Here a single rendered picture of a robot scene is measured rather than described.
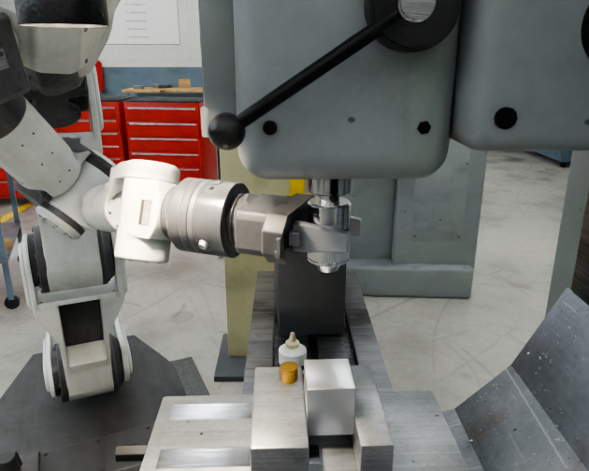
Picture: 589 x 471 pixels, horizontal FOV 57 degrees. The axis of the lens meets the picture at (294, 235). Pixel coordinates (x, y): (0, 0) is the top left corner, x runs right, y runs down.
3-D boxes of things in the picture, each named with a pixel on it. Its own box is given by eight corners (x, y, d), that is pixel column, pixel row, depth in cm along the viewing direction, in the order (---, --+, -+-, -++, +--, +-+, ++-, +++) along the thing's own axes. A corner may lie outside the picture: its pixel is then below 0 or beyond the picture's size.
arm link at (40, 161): (37, 217, 90) (-62, 138, 70) (87, 159, 94) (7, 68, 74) (85, 247, 86) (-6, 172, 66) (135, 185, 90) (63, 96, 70)
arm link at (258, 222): (281, 202, 53) (175, 191, 56) (280, 292, 56) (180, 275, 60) (319, 176, 64) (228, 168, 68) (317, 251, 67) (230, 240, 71)
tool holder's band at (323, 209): (298, 208, 58) (298, 200, 58) (329, 202, 61) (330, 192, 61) (328, 219, 55) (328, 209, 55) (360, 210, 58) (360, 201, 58)
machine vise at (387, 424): (140, 535, 57) (130, 451, 54) (166, 439, 71) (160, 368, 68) (466, 526, 58) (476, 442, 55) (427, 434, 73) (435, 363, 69)
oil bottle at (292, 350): (279, 406, 78) (278, 339, 75) (279, 390, 82) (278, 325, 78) (306, 406, 78) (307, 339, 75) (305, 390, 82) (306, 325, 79)
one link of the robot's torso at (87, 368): (48, 373, 139) (16, 220, 112) (127, 356, 147) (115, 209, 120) (50, 421, 128) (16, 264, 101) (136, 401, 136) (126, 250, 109)
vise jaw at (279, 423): (251, 480, 55) (250, 449, 54) (255, 392, 70) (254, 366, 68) (308, 478, 56) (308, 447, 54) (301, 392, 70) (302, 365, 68)
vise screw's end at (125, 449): (116, 464, 62) (114, 450, 62) (120, 454, 64) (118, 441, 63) (150, 463, 62) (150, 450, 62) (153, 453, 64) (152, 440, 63)
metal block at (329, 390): (306, 435, 59) (307, 389, 57) (303, 402, 65) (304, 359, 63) (353, 435, 59) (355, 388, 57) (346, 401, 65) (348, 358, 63)
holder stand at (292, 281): (278, 336, 97) (277, 232, 91) (274, 287, 118) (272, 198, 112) (344, 334, 98) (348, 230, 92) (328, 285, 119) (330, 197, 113)
